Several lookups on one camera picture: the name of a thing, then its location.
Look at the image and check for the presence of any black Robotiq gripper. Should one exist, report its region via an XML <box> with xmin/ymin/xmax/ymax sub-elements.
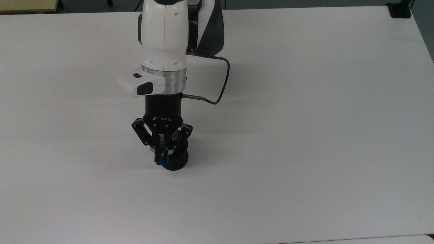
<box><xmin>132</xmin><ymin>93</ymin><xmax>194</xmax><ymax>163</ymax></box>

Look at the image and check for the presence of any black mesh pen cup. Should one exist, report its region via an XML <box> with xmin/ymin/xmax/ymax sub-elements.
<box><xmin>162</xmin><ymin>130</ymin><xmax>189</xmax><ymax>171</ymax></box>

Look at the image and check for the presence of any light wooden desk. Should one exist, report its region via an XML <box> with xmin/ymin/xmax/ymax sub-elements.
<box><xmin>0</xmin><ymin>0</ymin><xmax>65</xmax><ymax>15</ymax></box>

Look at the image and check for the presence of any black table clamp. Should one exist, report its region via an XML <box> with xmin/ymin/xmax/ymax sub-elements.
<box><xmin>387</xmin><ymin>0</ymin><xmax>412</xmax><ymax>19</ymax></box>

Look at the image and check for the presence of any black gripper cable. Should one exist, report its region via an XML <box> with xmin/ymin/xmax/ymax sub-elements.
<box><xmin>182</xmin><ymin>47</ymin><xmax>231</xmax><ymax>105</ymax></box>

